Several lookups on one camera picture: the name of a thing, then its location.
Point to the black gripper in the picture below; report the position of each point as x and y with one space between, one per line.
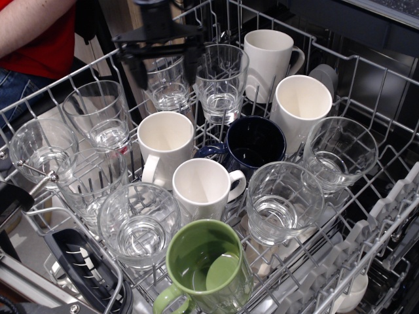
160 36

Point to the green ceramic mug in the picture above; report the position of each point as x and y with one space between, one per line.
208 267

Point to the person forearm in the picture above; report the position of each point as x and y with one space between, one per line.
24 21

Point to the white mug centre left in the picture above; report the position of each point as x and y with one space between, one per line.
165 141

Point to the white mug back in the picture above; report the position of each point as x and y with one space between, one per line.
272 57

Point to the dark blue mug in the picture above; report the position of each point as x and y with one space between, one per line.
250 143

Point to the white mug front centre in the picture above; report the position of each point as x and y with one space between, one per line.
204 187

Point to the white mug right tilted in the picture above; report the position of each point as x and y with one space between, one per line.
299 102

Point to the clear glass back left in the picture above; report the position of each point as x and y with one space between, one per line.
167 86

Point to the clear glass back centre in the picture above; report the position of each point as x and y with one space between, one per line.
220 82

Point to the clear tall glass left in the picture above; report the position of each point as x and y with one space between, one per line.
98 111

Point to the red shirt torso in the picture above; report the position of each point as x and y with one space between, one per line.
50 55

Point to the clear glass left lower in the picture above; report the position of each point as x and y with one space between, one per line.
87 178

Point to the clear glass far left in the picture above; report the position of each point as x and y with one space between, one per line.
40 146

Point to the blue jeans leg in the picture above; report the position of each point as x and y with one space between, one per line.
16 86

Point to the clear glass front left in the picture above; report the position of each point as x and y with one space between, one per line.
137 221

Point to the grey rack roller wheel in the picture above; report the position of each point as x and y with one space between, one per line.
327 76

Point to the clear glass front right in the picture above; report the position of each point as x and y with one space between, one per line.
283 201

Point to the clear glass far right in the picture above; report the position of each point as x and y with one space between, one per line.
338 152

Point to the grey plastic tine holder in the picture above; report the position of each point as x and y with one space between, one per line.
353 242

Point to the white bowl lower rack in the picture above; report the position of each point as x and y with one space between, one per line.
348 302

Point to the grey wire dishwasher rack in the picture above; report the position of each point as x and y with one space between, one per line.
378 89

